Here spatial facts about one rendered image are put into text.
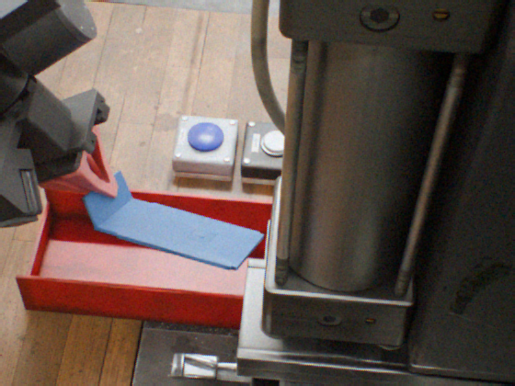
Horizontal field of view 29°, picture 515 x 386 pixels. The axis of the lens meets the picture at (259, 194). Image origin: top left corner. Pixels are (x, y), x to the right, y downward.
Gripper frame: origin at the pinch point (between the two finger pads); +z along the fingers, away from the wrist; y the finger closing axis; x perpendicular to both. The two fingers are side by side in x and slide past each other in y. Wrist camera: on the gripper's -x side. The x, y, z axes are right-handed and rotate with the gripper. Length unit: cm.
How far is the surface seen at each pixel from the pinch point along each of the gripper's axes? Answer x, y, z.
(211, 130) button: 16.1, 1.5, 12.3
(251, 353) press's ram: -23.8, 21.1, -5.3
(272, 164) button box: 12.4, 7.3, 16.6
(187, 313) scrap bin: -6.6, 1.1, 13.3
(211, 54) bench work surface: 31.5, -2.1, 14.8
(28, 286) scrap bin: -6.4, -10.6, 3.2
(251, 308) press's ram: -20.3, 20.8, -5.4
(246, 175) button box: 12.0, 4.0, 16.4
